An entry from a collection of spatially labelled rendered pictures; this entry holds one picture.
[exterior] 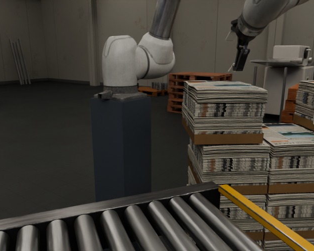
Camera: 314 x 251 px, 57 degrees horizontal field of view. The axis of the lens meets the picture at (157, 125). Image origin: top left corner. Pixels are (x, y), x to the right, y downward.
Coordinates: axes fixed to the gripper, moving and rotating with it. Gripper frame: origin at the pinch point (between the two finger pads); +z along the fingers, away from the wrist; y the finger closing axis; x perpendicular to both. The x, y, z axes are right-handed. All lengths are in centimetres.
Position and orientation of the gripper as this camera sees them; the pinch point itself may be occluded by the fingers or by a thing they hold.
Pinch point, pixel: (231, 54)
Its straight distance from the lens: 121.7
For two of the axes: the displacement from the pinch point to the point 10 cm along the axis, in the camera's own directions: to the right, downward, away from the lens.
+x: 10.0, -0.1, 0.6
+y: 0.3, 9.7, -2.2
